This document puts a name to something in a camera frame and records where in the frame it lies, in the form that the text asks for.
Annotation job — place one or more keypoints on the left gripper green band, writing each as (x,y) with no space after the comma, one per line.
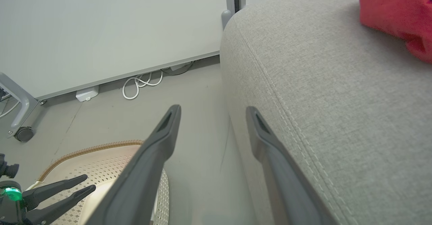
(10,204)

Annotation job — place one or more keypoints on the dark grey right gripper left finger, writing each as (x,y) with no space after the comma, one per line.
(141,181)

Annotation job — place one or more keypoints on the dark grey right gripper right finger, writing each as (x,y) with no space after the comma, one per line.
(287,184)

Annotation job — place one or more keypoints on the red jersey with print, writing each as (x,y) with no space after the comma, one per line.
(395,8)

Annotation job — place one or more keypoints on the grey fabric sofa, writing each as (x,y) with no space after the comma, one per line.
(337,100)

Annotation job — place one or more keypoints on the beige perforated laundry basket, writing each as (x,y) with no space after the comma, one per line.
(101,164)

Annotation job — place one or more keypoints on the grey partition leg with caster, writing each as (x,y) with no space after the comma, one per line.
(23,103)

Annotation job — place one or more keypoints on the white power adapter box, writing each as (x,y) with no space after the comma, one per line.
(87,94)

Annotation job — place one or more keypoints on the large white partition panel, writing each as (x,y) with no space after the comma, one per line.
(118,29)

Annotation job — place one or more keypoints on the grey rounded partition foot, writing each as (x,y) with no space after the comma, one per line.
(226,19)

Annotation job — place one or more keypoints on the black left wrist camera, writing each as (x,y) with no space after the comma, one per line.
(8,169)

